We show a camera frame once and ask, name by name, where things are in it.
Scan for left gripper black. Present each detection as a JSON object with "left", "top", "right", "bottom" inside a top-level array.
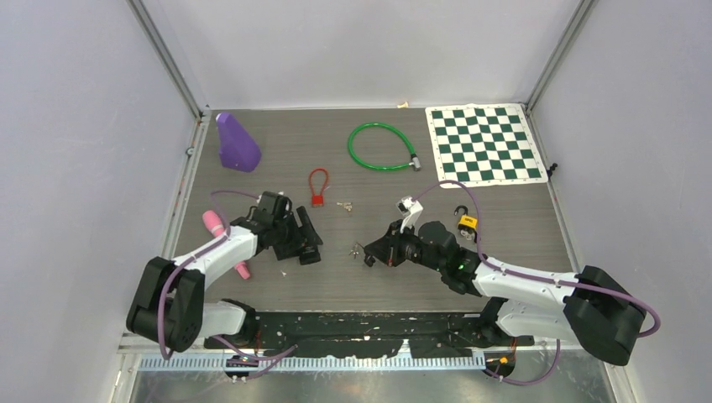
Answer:
[{"left": 272, "top": 207, "right": 321, "bottom": 260}]

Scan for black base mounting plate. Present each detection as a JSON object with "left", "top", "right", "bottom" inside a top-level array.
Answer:
[{"left": 225, "top": 311, "right": 534, "bottom": 359}]

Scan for aluminium frame rail front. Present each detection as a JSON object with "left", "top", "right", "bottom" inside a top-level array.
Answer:
[{"left": 117, "top": 311, "right": 626, "bottom": 371}]

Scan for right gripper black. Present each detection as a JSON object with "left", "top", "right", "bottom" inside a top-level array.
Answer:
[{"left": 366, "top": 219, "right": 445, "bottom": 273}]

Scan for pink marker pen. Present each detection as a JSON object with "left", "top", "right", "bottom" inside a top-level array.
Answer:
[{"left": 202, "top": 210, "right": 251, "bottom": 280}]

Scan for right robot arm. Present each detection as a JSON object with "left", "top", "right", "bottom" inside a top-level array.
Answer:
[{"left": 364, "top": 221, "right": 652, "bottom": 366}]

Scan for green white chessboard mat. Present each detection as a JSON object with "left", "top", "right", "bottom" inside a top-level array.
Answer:
[{"left": 425, "top": 103, "right": 549, "bottom": 188}]

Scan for black Kaijing padlock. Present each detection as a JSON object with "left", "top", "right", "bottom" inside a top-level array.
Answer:
[{"left": 299, "top": 244, "right": 322, "bottom": 265}]

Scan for purple plastic cone block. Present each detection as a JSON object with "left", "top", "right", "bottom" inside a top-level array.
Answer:
[{"left": 216, "top": 112, "right": 262, "bottom": 173}]

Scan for yellow Opel padlock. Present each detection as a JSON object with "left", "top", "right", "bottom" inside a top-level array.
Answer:
[{"left": 453, "top": 205, "right": 478, "bottom": 243}]

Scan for red cable padlock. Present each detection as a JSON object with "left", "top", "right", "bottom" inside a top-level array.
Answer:
[{"left": 307, "top": 168, "right": 329, "bottom": 207}]

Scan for small silver keys on table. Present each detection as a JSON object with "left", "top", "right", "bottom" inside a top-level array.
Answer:
[{"left": 348, "top": 243, "right": 362, "bottom": 259}]

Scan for small silver key bunch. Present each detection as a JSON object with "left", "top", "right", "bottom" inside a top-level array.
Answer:
[{"left": 337, "top": 202, "right": 353, "bottom": 212}]

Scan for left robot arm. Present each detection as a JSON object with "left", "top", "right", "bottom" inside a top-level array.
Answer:
[{"left": 126, "top": 191, "right": 323, "bottom": 359}]

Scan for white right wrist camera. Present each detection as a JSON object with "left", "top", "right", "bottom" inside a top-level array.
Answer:
[{"left": 396, "top": 196, "right": 423, "bottom": 233}]

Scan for green cable lock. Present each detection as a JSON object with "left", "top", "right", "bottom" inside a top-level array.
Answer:
[{"left": 347, "top": 122, "right": 422, "bottom": 172}]

